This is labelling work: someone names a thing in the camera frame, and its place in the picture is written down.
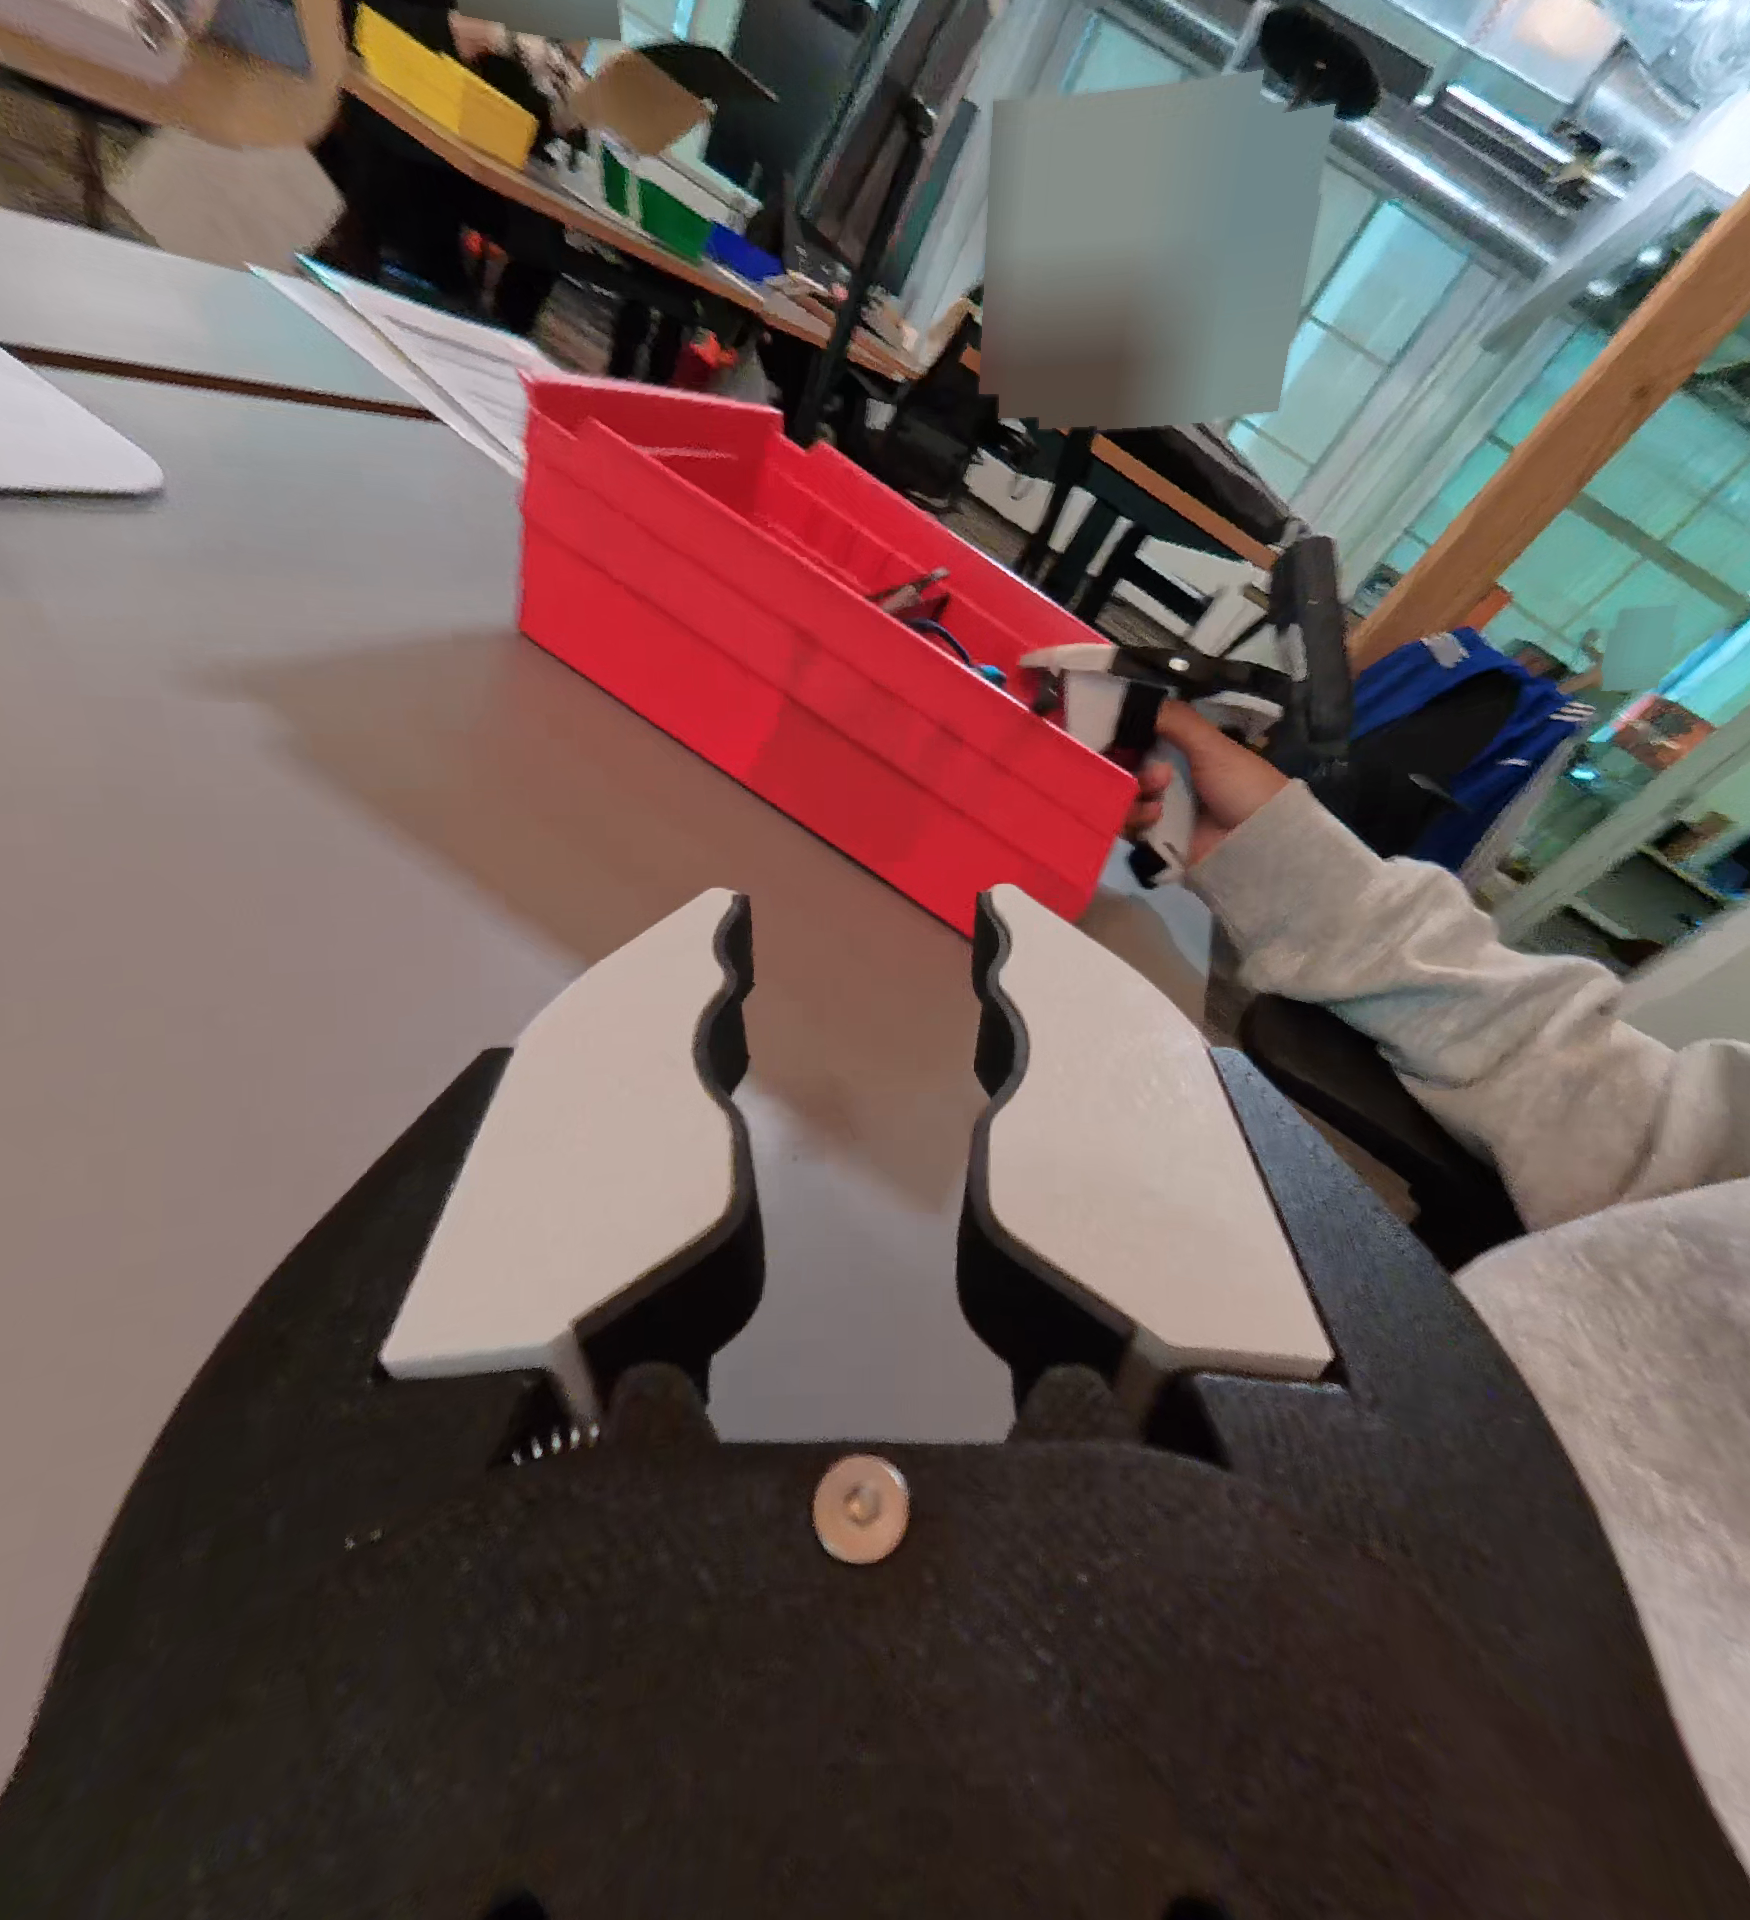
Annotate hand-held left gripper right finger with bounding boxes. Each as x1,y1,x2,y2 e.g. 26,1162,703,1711
957,881,1341,1449

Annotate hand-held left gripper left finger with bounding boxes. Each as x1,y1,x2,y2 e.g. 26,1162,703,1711
376,886,767,1445

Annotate red plastic bin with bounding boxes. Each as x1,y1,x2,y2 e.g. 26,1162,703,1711
517,371,1139,935

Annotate person's right forearm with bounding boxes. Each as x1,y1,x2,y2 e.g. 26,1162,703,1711
1190,781,1750,1232

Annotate grey desk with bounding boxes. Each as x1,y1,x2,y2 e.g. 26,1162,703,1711
0,187,1222,1908

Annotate person's right hand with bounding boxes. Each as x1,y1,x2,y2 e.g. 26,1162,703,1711
1127,707,1293,845

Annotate blue backpack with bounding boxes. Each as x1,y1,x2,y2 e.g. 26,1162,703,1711
1333,628,1597,871

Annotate black office chair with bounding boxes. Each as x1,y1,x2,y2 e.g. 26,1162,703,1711
1241,991,1521,1269

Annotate person's grey sweatshirt torso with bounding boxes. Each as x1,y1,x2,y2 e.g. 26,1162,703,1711
1452,1156,1750,1920

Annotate green storage bin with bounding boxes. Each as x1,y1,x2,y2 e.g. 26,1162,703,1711
597,142,711,257

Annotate wooden background table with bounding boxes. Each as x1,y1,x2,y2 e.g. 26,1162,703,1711
343,66,968,384

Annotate papers in plastic sleeve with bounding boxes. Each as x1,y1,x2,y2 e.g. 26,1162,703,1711
248,254,537,474

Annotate yellow storage bin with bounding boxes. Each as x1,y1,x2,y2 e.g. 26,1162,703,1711
353,0,537,170

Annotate wooden post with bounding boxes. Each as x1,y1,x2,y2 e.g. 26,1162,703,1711
1354,96,1750,661

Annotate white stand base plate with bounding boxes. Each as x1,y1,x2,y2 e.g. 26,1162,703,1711
0,284,162,497

